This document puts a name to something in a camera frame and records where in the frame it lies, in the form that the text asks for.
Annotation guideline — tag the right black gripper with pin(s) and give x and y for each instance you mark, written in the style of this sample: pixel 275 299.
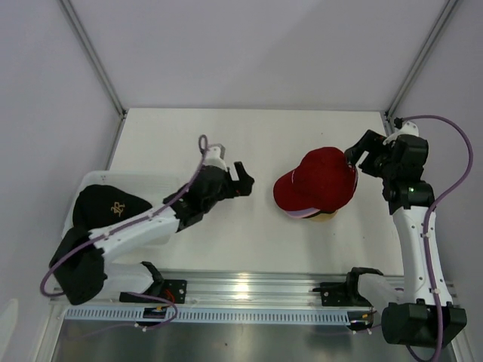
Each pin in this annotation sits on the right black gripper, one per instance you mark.
pixel 373 144

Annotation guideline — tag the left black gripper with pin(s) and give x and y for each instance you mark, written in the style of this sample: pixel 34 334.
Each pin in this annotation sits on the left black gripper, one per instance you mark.
pixel 241 187

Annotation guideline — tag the red baseball cap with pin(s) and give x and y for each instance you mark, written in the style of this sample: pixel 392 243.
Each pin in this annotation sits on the red baseball cap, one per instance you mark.
pixel 322 182

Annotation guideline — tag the lavender baseball cap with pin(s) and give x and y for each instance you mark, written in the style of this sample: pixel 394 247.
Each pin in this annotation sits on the lavender baseball cap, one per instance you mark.
pixel 303 214

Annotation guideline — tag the black baseball cap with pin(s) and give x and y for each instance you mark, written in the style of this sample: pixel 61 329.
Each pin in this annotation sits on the black baseball cap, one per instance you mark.
pixel 99 206

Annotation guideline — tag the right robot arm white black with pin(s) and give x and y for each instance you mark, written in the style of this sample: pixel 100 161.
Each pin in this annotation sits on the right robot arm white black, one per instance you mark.
pixel 423 314

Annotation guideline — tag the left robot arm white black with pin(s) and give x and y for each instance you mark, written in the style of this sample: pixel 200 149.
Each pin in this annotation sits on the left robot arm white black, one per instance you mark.
pixel 84 264

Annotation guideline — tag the wooden hat stand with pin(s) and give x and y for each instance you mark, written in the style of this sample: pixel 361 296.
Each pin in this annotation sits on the wooden hat stand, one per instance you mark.
pixel 321 217

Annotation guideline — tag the white plastic basket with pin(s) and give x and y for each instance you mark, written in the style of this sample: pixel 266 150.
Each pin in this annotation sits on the white plastic basket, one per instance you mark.
pixel 152 187

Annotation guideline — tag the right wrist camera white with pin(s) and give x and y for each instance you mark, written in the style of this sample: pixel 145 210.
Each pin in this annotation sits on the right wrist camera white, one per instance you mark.
pixel 407 128

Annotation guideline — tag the right aluminium frame post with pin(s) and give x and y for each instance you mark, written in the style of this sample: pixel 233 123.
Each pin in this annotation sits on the right aluminium frame post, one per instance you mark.
pixel 423 54

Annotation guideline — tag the aluminium frame post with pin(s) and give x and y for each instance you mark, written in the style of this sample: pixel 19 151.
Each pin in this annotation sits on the aluminium frame post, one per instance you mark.
pixel 423 54
pixel 85 43

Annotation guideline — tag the aluminium mounting rail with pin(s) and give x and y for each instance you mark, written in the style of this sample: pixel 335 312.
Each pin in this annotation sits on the aluminium mounting rail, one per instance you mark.
pixel 205 289

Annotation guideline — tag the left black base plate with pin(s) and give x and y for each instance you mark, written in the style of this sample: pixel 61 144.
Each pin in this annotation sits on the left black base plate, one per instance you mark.
pixel 173 290

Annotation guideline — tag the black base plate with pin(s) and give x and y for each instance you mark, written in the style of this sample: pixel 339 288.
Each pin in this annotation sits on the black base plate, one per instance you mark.
pixel 173 290
pixel 334 294

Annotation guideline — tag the white slotted cable duct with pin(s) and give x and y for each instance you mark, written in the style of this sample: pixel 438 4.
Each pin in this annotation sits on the white slotted cable duct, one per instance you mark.
pixel 211 315

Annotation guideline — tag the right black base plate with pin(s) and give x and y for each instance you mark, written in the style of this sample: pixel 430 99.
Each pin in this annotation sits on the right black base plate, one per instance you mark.
pixel 334 294

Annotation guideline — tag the left aluminium frame post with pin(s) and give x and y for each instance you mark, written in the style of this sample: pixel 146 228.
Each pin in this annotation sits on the left aluminium frame post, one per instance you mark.
pixel 85 43

